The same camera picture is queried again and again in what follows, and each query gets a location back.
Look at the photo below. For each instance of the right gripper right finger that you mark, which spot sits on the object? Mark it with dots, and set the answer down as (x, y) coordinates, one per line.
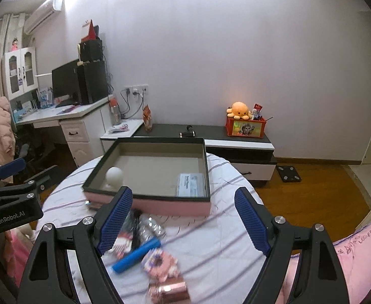
(319, 276)

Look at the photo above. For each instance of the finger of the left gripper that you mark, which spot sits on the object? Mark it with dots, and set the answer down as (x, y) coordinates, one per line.
(12, 168)

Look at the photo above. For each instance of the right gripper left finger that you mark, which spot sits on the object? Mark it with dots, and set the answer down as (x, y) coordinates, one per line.
(47, 277)

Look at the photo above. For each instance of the blue rectangular box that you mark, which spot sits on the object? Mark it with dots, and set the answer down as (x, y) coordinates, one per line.
(136, 256)

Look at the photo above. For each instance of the pink bed quilt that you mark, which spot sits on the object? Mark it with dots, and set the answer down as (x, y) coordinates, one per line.
(354, 253)

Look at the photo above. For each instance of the white desk with drawers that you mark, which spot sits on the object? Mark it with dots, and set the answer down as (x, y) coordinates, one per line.
(82, 127)

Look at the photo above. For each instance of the black computer monitor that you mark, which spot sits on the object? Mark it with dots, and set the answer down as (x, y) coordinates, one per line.
(65, 84)

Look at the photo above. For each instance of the white glass door cabinet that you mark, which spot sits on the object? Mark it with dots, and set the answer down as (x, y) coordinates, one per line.
(19, 72)

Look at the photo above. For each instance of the white round ball lamp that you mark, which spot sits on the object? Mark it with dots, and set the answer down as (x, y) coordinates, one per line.
(114, 178)

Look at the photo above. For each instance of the striped white tablecloth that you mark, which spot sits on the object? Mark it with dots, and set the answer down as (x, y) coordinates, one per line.
(215, 254)

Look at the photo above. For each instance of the clear plastic plug case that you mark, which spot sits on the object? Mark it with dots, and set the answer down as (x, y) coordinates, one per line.
(148, 227)

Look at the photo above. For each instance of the black bathroom scale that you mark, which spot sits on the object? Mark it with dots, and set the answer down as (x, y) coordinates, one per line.
(288, 174)

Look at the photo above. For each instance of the pink white block figure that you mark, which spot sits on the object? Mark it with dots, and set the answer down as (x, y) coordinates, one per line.
(160, 265)

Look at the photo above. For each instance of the black computer tower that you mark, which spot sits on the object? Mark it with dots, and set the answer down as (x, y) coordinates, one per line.
(92, 82)

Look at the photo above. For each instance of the clear water bottle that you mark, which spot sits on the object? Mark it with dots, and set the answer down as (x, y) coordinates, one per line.
(115, 112)

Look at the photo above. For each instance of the rose gold metal tin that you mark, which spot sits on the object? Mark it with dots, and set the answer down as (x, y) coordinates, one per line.
(173, 290)

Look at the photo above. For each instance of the black printer on tower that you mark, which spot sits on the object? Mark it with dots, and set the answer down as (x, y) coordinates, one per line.
(91, 51)

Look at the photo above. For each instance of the orange snack bag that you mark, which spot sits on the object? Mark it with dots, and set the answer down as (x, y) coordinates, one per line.
(147, 118)

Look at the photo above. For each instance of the white air conditioner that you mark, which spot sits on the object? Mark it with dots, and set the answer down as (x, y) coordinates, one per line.
(46, 10)

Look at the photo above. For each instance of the black white tv cabinet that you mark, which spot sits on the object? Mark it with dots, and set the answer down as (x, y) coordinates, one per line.
(253, 158)

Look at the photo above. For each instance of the pink black shallow box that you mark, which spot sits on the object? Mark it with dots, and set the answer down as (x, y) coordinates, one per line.
(151, 167)

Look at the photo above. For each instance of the clear wrapped small pack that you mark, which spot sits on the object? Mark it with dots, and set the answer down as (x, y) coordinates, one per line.
(191, 185)

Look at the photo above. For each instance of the red toy storage box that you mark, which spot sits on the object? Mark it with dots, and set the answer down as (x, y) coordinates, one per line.
(253, 128)

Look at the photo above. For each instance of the black small speaker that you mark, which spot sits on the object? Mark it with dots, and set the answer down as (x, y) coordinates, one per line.
(189, 133)

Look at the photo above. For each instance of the orange octopus plush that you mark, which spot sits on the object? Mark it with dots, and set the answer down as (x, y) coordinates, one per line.
(239, 110)

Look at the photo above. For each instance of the white wall socket strip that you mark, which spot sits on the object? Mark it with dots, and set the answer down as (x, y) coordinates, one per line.
(138, 89)

